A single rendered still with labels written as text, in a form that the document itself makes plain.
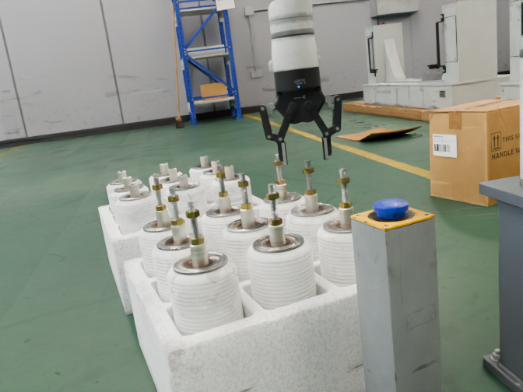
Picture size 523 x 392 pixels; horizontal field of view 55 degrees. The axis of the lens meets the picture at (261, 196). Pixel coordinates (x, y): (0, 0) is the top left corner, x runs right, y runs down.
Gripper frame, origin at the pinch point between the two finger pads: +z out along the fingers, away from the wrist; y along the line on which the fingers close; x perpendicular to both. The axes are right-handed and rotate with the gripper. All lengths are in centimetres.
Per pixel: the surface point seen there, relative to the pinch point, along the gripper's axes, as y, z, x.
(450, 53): 116, -12, 286
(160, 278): -24.4, 14.4, -13.7
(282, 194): -4.8, 9.0, 9.6
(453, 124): 51, 10, 81
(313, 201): 0.5, 8.1, -1.2
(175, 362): -19.3, 18.7, -30.6
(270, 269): -7.0, 12.0, -20.3
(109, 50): -214, -65, 569
